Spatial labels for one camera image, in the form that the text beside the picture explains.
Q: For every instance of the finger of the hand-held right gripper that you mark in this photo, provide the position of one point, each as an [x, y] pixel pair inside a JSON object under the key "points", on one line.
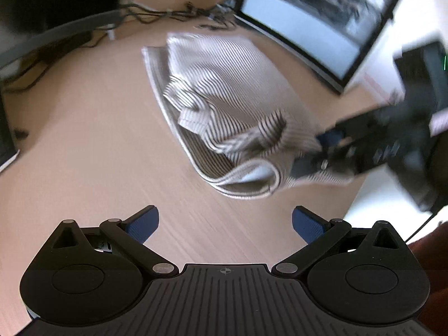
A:
{"points": [[315, 164], [330, 138]]}

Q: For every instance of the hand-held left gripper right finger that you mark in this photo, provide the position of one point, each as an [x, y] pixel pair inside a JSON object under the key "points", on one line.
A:
{"points": [[309, 224]]}

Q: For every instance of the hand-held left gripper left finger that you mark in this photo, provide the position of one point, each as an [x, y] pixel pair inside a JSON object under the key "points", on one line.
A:
{"points": [[141, 222]]}

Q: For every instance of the grey striped pants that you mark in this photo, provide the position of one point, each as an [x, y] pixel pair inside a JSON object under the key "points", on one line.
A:
{"points": [[231, 105]]}

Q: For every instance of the white glass-sided computer case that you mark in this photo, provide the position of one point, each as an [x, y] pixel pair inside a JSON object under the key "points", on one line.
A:
{"points": [[332, 17]]}

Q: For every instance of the person's dark red clothing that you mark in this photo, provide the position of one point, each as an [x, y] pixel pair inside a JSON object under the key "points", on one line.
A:
{"points": [[434, 280]]}

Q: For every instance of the black keyboard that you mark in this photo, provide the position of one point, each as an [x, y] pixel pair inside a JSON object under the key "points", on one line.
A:
{"points": [[6, 140]]}

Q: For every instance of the curved black monitor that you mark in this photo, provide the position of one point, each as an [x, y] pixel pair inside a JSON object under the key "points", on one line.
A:
{"points": [[52, 3]]}

